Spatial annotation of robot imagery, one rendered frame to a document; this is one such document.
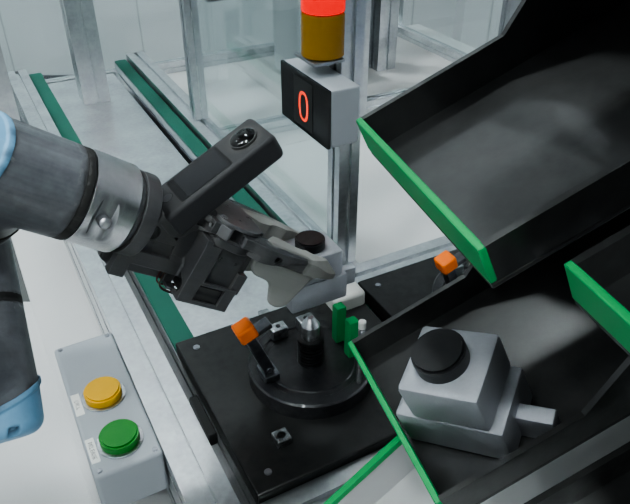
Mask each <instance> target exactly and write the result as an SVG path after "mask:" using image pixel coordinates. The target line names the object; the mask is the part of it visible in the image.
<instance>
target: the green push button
mask: <svg viewBox="0 0 630 504"><path fill-rule="evenodd" d="M139 439H140V433H139V429H138V426H137V424H136V423H135V422H134V421H132V420H129V419H118V420H114V421H112V422H110V423H108V424H107V425H105V426H104V427H103V428H102V430H101V431H100V433H99V442H100V446H101V448H102V450H103V451H104V452H106V453H108V454H111V455H120V454H124V453H126V452H128V451H130V450H132V449H133V448H134V447H135V446H136V445H137V443H138V442H139Z"/></svg>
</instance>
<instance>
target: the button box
mask: <svg viewBox="0 0 630 504"><path fill-rule="evenodd" d="M55 357H56V360H57V363H58V367H59V370H60V373H61V377H62V380H63V383H64V387H65V390H66V393H67V396H68V399H69V402H70V406H71V409H72V412H73V415H74V418H75V421H76V425H77V428H78V431H79V434H80V437H81V441H82V444H83V447H84V450H85V453H86V456H87V460H88V463H89V466H90V469H91V472H92V476H93V479H94V482H95V485H96V488H97V491H98V495H99V498H100V501H101V504H131V503H133V502H135V501H138V500H140V499H143V498H145V497H147V496H150V495H152V494H154V493H157V492H159V491H162V490H164V489H166V488H168V487H169V479H168V474H167V469H166V464H165V459H164V454H163V450H162V448H161V446H160V443H159V441H158V439H157V436H156V434H155V432H154V429H153V427H152V425H151V422H150V420H149V418H148V415H147V413H146V411H145V409H144V406H143V404H142V402H141V399H140V397H139V395H138V392H137V390H136V388H135V385H134V383H133V381H132V378H131V376H130V374H129V372H128V369H127V367H126V365H125V362H124V360H123V358H122V355H121V353H120V351H119V348H118V346H117V344H116V341H115V339H114V337H113V335H112V333H107V334H103V335H100V336H97V337H94V338H91V339H88V340H84V341H81V342H78V343H75V344H72V345H69V346H65V347H62V348H59V349H56V350H55ZM105 376H107V377H113V378H116V379H117V380H118V381H119V382H120V384H121V389H122V395H121V397H120V399H119V400H118V401H117V402H116V403H114V404H113V405H111V406H109V407H105V408H93V407H90V406H89V405H87V404H86V402H85V399H84V395H83V391H84V389H85V387H86V385H87V384H88V383H90V382H91V381H92V380H94V379H96V378H99V377H105ZM118 419H129V420H132V421H134V422H135V423H136V424H137V426H138V429H139V433H140V439H139V442H138V443H137V445H136V446H135V447H134V448H133V449H132V450H130V451H128V452H126V453H124V454H120V455H111V454H108V453H106V452H104V451H103V450H102V448H101V446H100V442H99V433H100V431H101V430H102V428H103V427H104V426H105V425H107V424H108V423H110V422H112V421H114V420H118Z"/></svg>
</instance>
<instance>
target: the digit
mask: <svg viewBox="0 0 630 504"><path fill-rule="evenodd" d="M293 76H294V120H295V121H296V122H297V123H299V124H300V125H301V126H302V127H304V128H305V129H306V130H308V131H309V132H310V133H311V134H312V85H310V84H309V83H307V82H306V81H304V80H303V79H301V78H300V77H298V76H297V75H295V74H294V73H293Z"/></svg>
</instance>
